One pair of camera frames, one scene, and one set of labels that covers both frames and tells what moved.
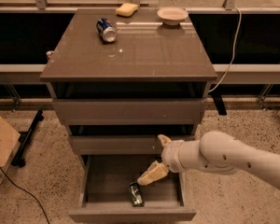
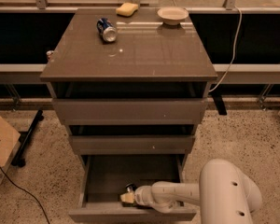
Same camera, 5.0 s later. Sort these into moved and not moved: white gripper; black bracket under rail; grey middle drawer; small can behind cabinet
Moved: white gripper
Not moved: black bracket under rail; small can behind cabinet; grey middle drawer
